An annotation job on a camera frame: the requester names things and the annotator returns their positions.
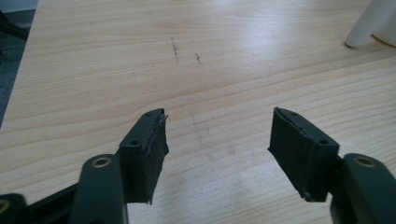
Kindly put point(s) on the white plastic object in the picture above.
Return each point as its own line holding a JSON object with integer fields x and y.
{"x": 372, "y": 21}

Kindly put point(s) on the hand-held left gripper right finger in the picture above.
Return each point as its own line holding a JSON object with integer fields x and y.
{"x": 300, "y": 155}

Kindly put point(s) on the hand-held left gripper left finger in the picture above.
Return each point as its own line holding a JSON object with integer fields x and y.
{"x": 141, "y": 161}

